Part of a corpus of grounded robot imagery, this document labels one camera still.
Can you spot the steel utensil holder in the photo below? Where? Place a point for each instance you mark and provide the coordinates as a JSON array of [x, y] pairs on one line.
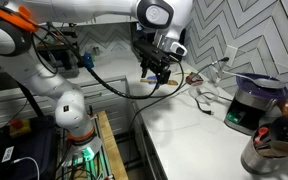
[[257, 164]]

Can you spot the white wall outlet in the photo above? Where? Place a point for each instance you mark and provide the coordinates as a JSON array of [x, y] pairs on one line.
[[230, 52]]

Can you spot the black coffee maker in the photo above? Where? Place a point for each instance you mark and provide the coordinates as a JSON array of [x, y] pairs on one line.
[[251, 103]]

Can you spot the red round container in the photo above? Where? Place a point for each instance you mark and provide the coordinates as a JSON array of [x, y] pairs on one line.
[[193, 78]]

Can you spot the wooden cart top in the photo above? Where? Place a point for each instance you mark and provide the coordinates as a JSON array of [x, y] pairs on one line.
[[114, 158]]

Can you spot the red handled utensil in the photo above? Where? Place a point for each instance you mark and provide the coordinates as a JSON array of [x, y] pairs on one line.
[[261, 132]]

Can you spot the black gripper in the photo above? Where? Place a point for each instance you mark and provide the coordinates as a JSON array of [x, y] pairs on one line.
[[153, 59]]

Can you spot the wooden spatula with hole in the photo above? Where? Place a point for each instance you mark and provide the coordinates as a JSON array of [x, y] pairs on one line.
[[170, 82]]

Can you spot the wooden ladle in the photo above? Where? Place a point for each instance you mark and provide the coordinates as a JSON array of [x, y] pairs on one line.
[[277, 148]]

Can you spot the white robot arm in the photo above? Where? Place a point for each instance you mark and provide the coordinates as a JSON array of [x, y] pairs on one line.
[[21, 19]]

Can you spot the black bag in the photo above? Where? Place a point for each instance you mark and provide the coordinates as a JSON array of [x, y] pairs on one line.
[[21, 158]]

